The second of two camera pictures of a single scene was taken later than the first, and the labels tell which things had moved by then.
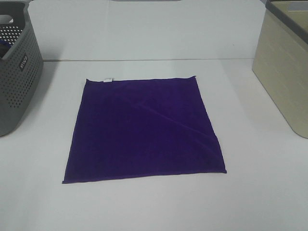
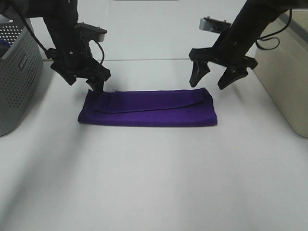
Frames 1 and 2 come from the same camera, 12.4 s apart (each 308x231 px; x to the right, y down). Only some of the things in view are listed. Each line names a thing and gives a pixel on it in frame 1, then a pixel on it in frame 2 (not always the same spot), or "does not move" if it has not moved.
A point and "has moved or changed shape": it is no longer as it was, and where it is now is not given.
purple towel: (140, 128) has moved or changed shape
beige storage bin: (280, 59) does not move
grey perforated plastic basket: (21, 64) does not move
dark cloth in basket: (5, 46) does not move
